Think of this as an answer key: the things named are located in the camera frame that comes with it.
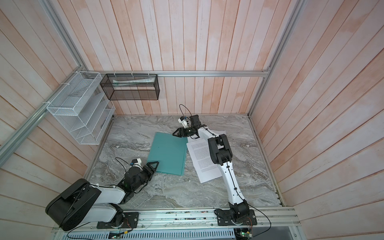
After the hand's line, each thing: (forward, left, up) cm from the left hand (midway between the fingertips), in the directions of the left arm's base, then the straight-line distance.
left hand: (158, 167), depth 88 cm
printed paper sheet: (0, -29, -3) cm, 29 cm away
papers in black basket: (+40, +23, +31) cm, 55 cm away
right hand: (+27, -8, -2) cm, 28 cm away
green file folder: (+13, -5, -4) cm, 15 cm away
